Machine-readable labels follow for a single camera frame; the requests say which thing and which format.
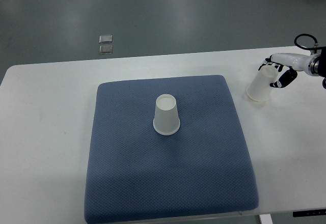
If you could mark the white table leg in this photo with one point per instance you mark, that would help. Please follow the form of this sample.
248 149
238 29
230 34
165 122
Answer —
265 219

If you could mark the white paper cup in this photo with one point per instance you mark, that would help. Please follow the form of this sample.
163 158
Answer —
166 119
259 89

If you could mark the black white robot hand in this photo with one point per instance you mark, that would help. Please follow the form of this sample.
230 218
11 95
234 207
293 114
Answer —
294 62

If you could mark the black table control panel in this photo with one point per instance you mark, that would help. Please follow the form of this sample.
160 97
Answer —
307 213

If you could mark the upper metal floor plate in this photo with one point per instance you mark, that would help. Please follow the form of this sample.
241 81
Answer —
105 39

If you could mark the blue textured cushion mat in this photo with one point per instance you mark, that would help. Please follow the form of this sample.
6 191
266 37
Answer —
135 173

